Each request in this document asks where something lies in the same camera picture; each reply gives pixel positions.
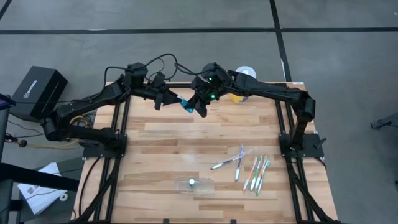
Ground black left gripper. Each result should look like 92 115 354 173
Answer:
141 86 185 111

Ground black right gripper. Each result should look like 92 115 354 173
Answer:
187 62 234 118

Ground purple toothbrush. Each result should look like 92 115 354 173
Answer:
210 148 257 171
234 144 245 184

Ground clear acrylic organizer box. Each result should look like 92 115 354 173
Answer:
174 177 216 196

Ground orange toothbrush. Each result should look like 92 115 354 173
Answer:
255 159 269 194
243 156 259 193

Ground yellow disinfectant wipes canister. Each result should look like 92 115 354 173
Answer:
229 65 257 105

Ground black cardboard box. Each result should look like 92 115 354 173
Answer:
8 65 69 124

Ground black crossbar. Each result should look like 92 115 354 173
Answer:
0 162 80 192

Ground white paper sheets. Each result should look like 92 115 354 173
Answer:
17 162 68 216

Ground grey metal cart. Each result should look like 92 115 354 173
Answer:
0 92 17 224

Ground black stand foot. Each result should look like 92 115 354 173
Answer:
369 111 398 130

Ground black aluminium table frame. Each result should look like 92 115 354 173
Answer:
72 82 340 224

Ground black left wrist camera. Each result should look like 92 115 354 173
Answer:
152 72 166 88

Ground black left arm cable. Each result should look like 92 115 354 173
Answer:
103 52 178 82

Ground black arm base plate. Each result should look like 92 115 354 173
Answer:
278 133 325 159
82 133 128 159

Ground yellow cable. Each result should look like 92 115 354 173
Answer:
26 114 93 149

